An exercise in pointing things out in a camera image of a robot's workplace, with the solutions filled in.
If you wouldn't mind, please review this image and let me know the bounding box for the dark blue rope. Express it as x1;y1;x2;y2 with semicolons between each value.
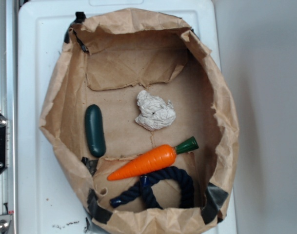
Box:
109;166;195;210

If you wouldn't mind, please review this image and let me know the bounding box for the orange toy carrot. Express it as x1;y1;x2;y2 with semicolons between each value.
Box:
107;136;199;181

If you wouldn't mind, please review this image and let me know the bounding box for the dark green toy cucumber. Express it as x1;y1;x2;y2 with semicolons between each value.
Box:
84;104;106;157

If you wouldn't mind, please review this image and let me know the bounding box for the brown paper bag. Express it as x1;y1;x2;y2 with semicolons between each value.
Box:
40;8;239;234

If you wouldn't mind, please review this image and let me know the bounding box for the aluminium frame rail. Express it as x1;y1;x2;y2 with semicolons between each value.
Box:
0;0;19;234

